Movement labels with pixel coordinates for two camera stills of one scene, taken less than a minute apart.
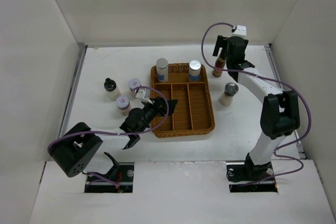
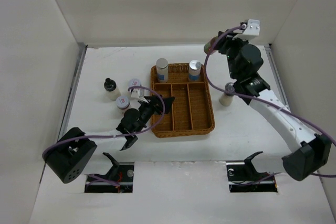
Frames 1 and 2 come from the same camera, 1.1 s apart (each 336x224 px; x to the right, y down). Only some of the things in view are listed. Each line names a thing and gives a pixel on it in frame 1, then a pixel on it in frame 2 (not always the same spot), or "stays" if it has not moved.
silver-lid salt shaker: [162, 68] stays
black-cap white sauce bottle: [110, 87] stays
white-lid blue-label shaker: [194, 71] stays
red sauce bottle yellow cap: [220, 63] to [208, 46]
